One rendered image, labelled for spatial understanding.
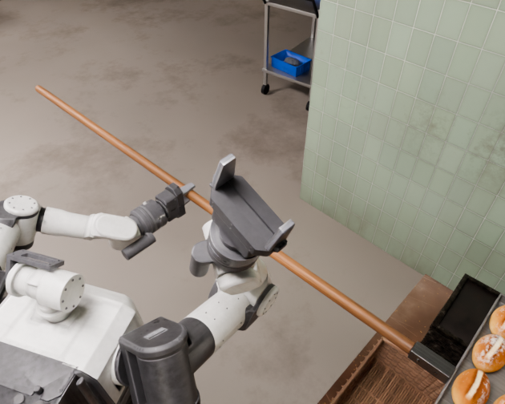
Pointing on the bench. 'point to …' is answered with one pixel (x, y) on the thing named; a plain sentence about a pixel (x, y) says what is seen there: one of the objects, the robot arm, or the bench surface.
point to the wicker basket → (434, 387)
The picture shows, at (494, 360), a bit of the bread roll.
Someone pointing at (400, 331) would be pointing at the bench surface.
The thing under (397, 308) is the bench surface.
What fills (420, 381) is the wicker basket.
